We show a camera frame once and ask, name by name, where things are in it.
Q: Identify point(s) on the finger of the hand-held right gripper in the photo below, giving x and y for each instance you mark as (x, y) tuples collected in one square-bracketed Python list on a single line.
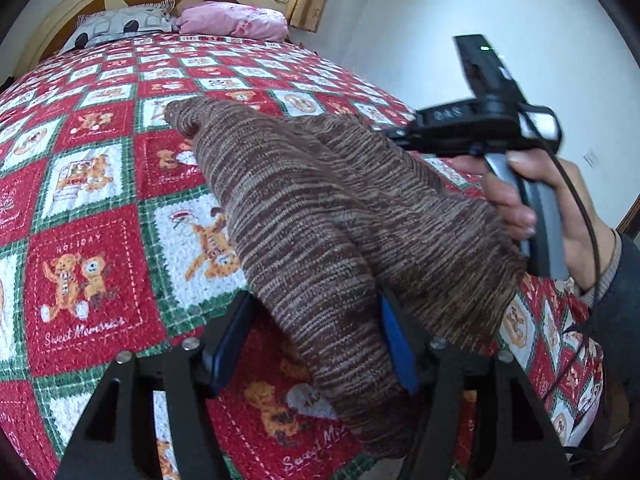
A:
[(400, 137)]

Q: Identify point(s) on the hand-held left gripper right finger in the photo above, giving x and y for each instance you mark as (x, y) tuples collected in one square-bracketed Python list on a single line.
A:
[(399, 360)]

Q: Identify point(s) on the person's right hand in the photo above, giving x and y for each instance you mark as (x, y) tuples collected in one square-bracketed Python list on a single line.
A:
[(560, 200)]

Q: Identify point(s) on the brown knit sweater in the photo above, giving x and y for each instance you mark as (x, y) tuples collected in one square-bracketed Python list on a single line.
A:
[(325, 220)]

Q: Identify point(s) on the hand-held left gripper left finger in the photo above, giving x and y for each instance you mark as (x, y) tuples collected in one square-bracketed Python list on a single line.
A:
[(231, 347)]

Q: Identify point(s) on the grey patterned pillow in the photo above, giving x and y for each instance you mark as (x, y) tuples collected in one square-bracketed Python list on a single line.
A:
[(117, 25)]

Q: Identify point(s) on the dark cloth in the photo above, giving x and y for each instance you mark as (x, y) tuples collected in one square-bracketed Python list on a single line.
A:
[(5, 85)]

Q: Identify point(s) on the white wall socket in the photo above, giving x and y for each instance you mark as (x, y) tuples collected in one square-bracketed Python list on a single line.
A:
[(592, 157)]

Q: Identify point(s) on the pink pillow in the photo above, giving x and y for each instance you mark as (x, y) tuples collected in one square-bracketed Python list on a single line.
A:
[(230, 20)]

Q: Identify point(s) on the red printed quilt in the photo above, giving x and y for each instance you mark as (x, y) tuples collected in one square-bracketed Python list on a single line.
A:
[(100, 185)]

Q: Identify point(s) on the person's right forearm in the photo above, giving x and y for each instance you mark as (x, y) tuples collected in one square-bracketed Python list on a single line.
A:
[(617, 320)]

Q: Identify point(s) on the brown wooden door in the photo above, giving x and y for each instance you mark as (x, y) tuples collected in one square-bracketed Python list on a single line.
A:
[(631, 220)]

